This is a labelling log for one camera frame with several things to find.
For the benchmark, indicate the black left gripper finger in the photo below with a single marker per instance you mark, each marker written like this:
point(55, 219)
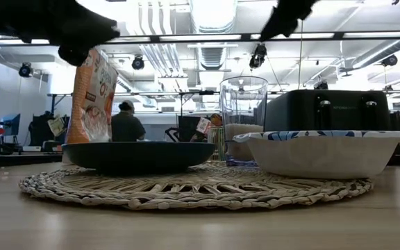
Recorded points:
point(73, 55)
point(85, 24)

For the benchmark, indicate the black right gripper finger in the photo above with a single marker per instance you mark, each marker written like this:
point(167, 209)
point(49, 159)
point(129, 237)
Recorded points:
point(287, 17)

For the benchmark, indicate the orange pumpkin cereal bag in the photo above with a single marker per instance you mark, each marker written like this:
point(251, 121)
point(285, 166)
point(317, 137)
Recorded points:
point(92, 104)

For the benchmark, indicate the clear glass tumbler with milk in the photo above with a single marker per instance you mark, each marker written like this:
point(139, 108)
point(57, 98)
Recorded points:
point(243, 104)

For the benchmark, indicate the dark blue plate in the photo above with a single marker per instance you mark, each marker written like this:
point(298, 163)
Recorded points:
point(137, 156)

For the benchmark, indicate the blue patterned paper bowl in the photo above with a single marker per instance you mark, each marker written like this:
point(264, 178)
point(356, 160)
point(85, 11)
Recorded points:
point(325, 156)

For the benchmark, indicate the black ceiling spotlight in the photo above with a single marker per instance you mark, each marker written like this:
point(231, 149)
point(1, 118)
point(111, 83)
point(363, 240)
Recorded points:
point(257, 55)
point(390, 60)
point(137, 63)
point(25, 70)

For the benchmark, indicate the person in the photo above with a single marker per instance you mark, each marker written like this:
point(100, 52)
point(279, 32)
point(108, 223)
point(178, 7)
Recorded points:
point(127, 126)

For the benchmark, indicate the computer monitor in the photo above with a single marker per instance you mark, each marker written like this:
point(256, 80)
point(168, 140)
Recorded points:
point(11, 125)

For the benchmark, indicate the black toaster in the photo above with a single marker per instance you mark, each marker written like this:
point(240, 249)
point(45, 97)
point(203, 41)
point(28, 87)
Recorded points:
point(328, 109)

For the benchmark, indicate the orange round ornament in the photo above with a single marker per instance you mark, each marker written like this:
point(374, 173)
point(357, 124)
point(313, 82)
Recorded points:
point(216, 119)

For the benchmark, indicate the round woven straw placemat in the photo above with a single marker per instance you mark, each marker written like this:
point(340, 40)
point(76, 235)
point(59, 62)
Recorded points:
point(193, 191)

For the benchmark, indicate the black overhead frame bar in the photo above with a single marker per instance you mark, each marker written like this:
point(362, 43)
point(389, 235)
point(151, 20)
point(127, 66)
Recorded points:
point(221, 37)

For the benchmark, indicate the silver ceiling air duct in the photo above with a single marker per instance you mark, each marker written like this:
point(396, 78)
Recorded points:
point(213, 15)

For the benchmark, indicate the black table edge rail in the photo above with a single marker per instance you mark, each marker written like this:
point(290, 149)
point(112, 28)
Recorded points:
point(19, 159)

